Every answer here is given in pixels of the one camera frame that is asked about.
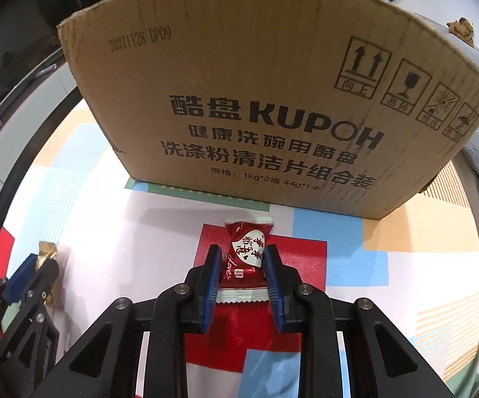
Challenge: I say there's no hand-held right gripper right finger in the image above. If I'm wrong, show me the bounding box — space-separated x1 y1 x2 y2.
263 244 451 398

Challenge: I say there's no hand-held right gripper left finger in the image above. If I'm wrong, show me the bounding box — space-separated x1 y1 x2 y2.
28 244 224 398

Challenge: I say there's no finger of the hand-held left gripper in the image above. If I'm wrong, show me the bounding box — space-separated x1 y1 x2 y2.
0 264 60 353
0 255 38 332

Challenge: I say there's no gold snack packet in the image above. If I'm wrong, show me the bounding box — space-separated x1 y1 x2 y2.
36 240 65 311

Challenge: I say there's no red white snack packet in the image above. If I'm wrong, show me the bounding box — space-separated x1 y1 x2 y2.
215 217 274 302

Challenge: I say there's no brown cardboard box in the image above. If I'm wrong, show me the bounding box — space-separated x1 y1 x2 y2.
57 0 479 220

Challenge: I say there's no colourful patchwork table mat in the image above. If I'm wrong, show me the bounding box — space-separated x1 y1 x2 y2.
0 103 479 398

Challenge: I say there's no grey television cabinet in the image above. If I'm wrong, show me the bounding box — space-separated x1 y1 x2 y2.
0 62 85 233

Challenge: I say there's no black television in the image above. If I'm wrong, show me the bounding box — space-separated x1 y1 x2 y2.
0 0 71 106

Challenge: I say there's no brown plush toy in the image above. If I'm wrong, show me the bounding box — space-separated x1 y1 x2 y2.
447 17 475 46

